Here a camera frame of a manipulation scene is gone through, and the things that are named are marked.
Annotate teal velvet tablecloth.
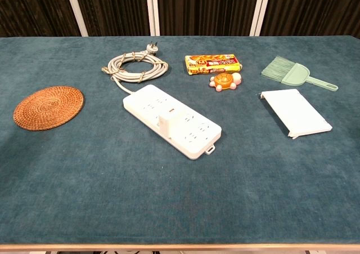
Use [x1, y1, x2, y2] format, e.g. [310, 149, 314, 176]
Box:
[0, 35, 360, 245]

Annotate grey coiled power cable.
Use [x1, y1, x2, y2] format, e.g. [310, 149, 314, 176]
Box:
[101, 43, 169, 95]

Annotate green hand brush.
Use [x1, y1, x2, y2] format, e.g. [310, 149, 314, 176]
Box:
[260, 56, 339, 92]

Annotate yellow orange snack package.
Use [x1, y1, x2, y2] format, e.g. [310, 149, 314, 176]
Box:
[184, 54, 243, 76]

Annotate white plug adapter cube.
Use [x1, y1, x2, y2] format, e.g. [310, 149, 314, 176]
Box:
[157, 110, 181, 139]

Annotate white multi-outlet power strip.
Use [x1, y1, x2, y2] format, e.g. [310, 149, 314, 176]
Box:
[122, 84, 222, 161]

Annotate white partition post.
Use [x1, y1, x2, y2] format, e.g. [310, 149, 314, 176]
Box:
[145, 0, 160, 37]
[64, 0, 89, 37]
[249, 0, 273, 37]

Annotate orange turtle toy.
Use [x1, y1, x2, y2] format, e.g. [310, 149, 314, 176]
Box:
[209, 72, 242, 92]

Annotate round woven rattan coaster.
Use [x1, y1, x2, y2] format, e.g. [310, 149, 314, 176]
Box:
[13, 86, 85, 131]

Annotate white plastic shelf rack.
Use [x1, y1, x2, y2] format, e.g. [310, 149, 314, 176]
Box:
[259, 88, 333, 140]

